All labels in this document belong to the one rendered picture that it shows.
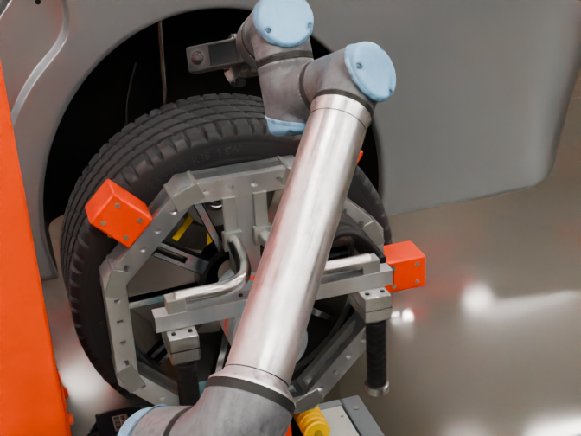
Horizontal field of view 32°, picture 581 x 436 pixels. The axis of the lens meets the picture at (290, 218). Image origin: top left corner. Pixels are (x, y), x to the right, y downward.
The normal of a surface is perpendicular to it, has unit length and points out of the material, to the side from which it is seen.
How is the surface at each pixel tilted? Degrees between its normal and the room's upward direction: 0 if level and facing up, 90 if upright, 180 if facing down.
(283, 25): 56
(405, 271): 90
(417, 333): 0
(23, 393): 90
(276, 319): 42
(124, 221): 90
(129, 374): 90
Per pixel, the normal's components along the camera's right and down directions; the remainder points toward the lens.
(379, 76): 0.67, -0.22
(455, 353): -0.05, -0.90
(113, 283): 0.30, 0.40
